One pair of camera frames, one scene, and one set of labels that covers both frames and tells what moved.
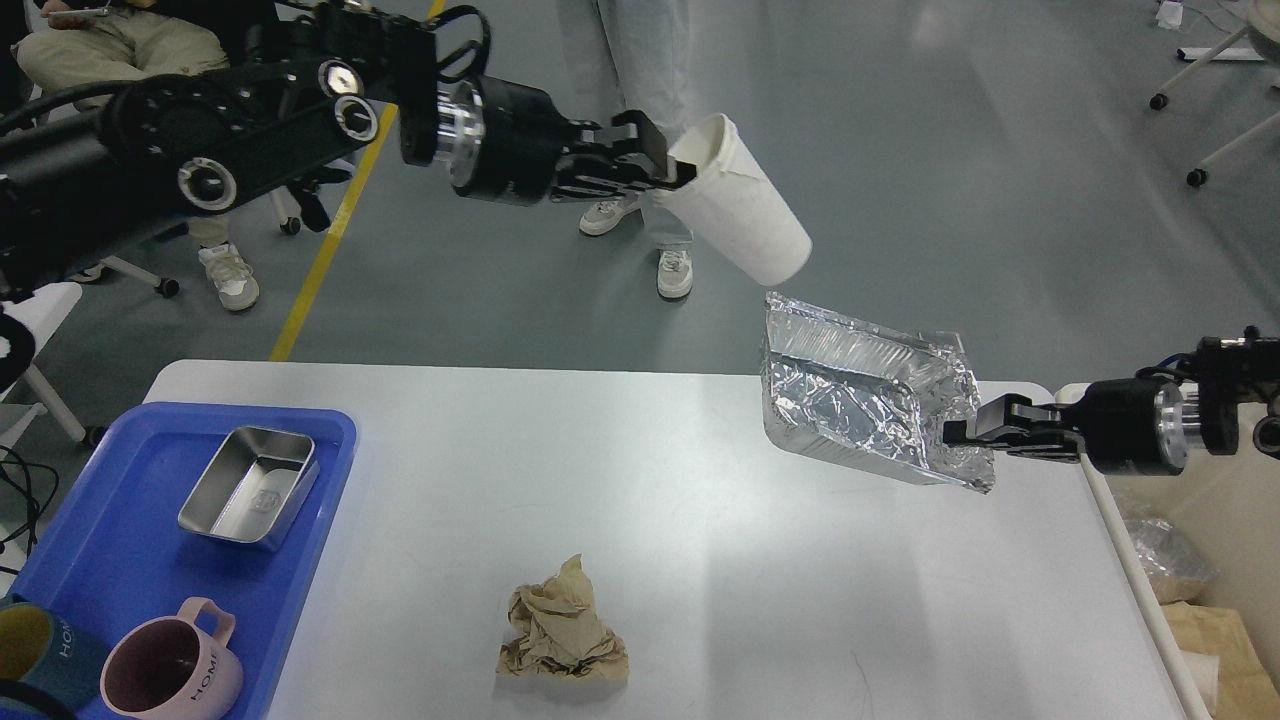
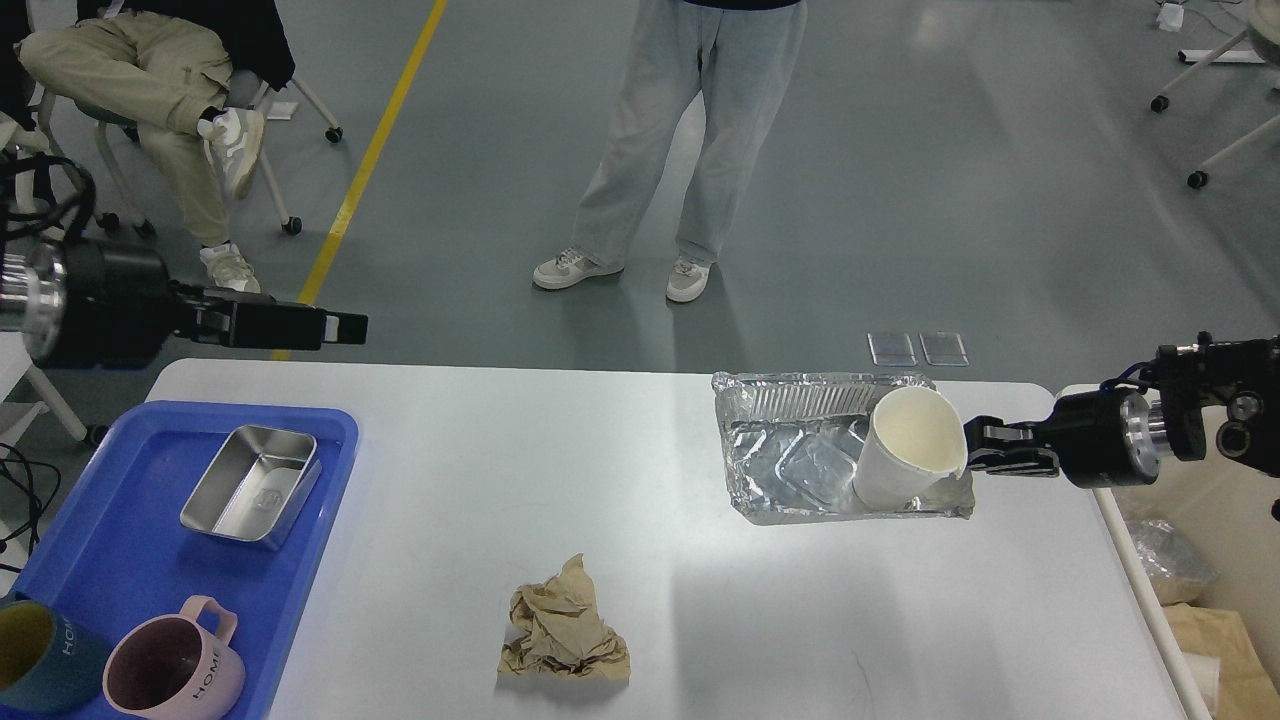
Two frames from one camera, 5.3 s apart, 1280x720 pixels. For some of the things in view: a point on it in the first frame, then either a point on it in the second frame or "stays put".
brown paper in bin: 1245,690 stays put
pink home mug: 163,668 stays put
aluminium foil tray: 847,390 → 791,442
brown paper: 560,630 stays put
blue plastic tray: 107,550 stays put
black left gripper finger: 649,149 → 246,319
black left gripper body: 506,141 → 96,303
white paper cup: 732,205 → 915,439
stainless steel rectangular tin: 254,489 stays put
